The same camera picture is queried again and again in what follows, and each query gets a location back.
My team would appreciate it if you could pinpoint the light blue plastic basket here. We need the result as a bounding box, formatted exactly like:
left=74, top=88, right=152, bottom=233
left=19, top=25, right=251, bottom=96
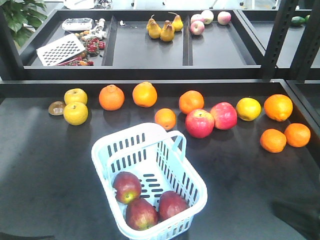
left=91, top=122, right=208, bottom=240

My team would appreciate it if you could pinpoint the dark red apple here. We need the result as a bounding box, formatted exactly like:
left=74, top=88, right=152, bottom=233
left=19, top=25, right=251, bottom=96
left=125, top=198, right=159, bottom=231
left=112, top=171, right=142, bottom=205

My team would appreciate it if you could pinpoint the red yellow apple front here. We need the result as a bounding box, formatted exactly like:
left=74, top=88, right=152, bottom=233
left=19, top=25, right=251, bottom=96
left=158, top=190, right=189, bottom=221

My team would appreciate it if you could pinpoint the dark red apple bottom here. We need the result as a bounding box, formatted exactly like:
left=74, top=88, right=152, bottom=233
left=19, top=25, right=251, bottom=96
left=125, top=198, right=159, bottom=231

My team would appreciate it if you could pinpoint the small orange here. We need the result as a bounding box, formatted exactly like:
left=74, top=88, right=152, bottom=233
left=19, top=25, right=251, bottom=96
left=154, top=108, right=177, bottom=131
left=284, top=123, right=311, bottom=148
left=260, top=128, right=287, bottom=153

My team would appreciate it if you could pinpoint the large round orange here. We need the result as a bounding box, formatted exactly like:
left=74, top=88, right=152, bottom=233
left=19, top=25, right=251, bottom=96
left=132, top=81, right=158, bottom=108

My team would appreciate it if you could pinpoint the orange behind red apple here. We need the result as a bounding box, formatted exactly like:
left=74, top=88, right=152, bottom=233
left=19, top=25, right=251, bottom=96
left=178, top=90, right=205, bottom=115

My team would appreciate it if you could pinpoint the red apple left of pair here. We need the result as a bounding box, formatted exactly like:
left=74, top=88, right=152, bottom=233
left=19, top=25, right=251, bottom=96
left=185, top=109, right=215, bottom=139

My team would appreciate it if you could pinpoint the red apple of pair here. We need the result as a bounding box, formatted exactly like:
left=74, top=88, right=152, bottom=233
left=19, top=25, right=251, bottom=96
left=185, top=109, right=215, bottom=139
left=210, top=102, right=238, bottom=130

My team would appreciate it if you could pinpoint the bumpy top orange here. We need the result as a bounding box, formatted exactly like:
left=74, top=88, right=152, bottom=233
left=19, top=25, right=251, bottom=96
left=98, top=84, right=125, bottom=111

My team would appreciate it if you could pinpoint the red apple right of pair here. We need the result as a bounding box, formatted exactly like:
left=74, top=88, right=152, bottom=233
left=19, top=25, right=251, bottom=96
left=210, top=102, right=238, bottom=130

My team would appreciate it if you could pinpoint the yellow round pear fruit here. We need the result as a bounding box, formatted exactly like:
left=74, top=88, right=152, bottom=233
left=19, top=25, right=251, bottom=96
left=63, top=102, right=89, bottom=126

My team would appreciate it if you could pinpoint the yellow round fruit right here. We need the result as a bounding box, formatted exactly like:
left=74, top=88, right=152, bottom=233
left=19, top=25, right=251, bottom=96
left=235, top=97, right=262, bottom=122

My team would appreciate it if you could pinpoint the brown yellow pear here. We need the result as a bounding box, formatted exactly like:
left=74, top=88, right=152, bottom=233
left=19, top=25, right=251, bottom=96
left=148, top=21, right=162, bottom=39

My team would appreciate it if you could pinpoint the black wooden produce display stand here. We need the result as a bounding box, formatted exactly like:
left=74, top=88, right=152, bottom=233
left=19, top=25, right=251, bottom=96
left=0, top=10, right=320, bottom=240

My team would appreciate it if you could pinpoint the pink apple on shelf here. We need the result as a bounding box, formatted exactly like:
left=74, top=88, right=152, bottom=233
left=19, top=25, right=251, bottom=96
left=190, top=20, right=205, bottom=36

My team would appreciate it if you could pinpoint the brown mushroom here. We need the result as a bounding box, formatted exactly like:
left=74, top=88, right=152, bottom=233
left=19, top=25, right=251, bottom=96
left=48, top=101, right=66, bottom=116

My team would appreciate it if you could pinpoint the small orange lower left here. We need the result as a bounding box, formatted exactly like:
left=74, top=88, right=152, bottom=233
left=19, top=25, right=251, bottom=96
left=260, top=128, right=287, bottom=153

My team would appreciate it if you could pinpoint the large orange far right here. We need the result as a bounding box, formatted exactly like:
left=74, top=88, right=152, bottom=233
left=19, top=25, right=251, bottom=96
left=263, top=94, right=293, bottom=122

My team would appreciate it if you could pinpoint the white electronic scale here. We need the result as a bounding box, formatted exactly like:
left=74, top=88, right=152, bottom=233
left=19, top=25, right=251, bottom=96
left=61, top=17, right=94, bottom=32

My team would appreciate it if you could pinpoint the white perforated grater tray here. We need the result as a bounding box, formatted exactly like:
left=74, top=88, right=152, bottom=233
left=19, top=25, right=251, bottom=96
left=36, top=33, right=86, bottom=67

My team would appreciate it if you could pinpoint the small orange lower right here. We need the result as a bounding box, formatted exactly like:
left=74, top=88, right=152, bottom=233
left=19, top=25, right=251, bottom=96
left=284, top=123, right=311, bottom=148

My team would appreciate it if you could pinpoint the green potted plant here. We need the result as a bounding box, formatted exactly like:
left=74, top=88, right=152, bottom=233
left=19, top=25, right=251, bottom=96
left=0, top=0, right=47, bottom=48

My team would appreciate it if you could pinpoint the black perforated steel post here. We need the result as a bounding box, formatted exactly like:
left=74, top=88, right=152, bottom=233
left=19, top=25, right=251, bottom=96
left=260, top=0, right=298, bottom=80
left=290, top=0, right=320, bottom=83

